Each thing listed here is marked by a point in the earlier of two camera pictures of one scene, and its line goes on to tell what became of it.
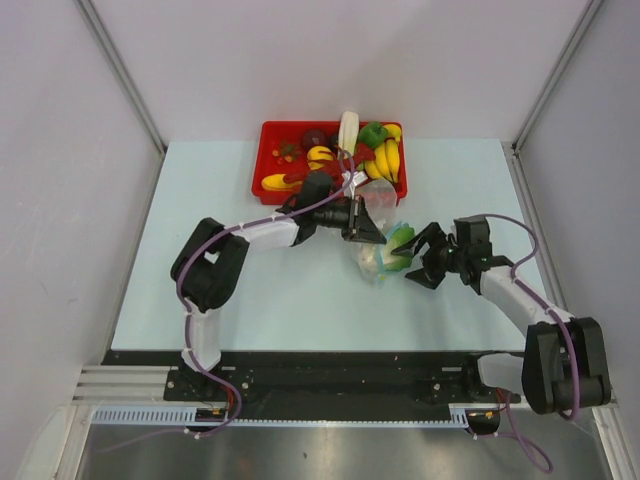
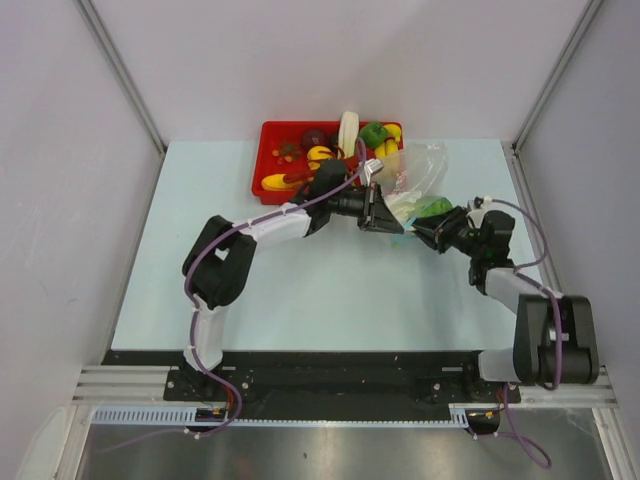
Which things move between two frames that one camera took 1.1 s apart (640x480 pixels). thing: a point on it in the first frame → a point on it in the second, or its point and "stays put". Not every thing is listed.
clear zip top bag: x=375 y=259 → x=413 y=179
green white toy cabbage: x=379 y=255 → x=409 y=206
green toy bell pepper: x=373 y=134 stays put
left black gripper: x=359 y=227 → x=375 y=216
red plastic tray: x=287 y=151 stays put
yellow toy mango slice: x=276 y=182 stays put
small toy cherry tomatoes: x=286 y=152 stays put
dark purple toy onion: x=315 y=137 stays put
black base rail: x=280 y=386 stays put
